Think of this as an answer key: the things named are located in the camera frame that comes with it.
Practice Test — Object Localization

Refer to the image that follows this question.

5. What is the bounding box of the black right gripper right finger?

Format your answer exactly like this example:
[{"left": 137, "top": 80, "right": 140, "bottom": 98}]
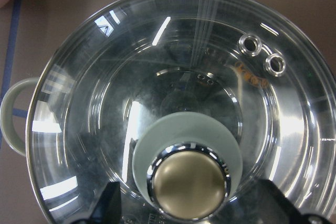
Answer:
[{"left": 256, "top": 179, "right": 328, "bottom": 223}]

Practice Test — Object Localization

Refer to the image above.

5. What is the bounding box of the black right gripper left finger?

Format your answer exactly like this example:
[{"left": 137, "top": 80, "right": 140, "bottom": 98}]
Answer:
[{"left": 76, "top": 182, "right": 121, "bottom": 224}]

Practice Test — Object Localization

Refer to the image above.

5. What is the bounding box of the glass pot lid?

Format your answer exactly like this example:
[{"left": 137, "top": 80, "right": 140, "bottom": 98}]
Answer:
[{"left": 25, "top": 0, "right": 336, "bottom": 224}]

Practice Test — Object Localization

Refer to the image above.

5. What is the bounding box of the pale green electric pot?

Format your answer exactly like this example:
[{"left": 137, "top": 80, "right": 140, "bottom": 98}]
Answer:
[{"left": 0, "top": 0, "right": 336, "bottom": 224}]

